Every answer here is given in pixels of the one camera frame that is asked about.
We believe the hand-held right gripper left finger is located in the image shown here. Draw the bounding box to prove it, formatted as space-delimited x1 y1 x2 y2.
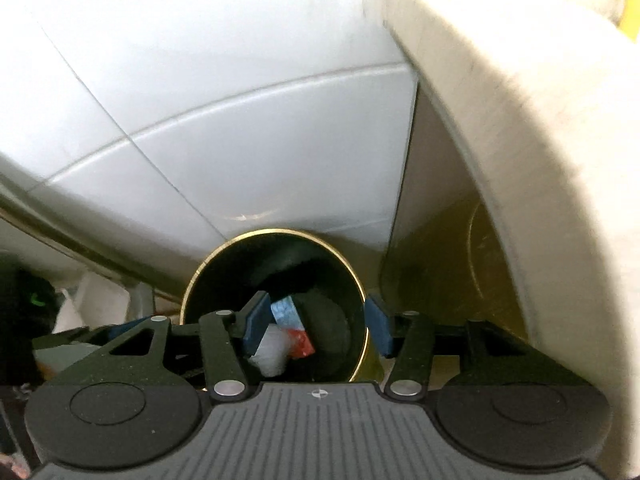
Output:
59 291 272 402

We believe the blue red snack wrapper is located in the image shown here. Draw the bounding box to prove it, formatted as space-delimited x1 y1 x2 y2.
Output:
270 296 316 359

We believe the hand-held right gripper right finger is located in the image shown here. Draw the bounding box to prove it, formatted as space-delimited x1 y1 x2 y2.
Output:
365 296 596 400

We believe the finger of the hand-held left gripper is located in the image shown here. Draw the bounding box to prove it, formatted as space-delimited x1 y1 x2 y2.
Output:
32 321 146 356

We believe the white plastic bag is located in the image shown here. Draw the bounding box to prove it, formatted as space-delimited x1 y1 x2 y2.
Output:
52 271 153 336

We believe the white plastic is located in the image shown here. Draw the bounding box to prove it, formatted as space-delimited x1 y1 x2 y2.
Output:
247 325 294 378

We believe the black gold-rimmed trash bin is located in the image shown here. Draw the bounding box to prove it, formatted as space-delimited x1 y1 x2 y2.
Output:
179 229 372 386

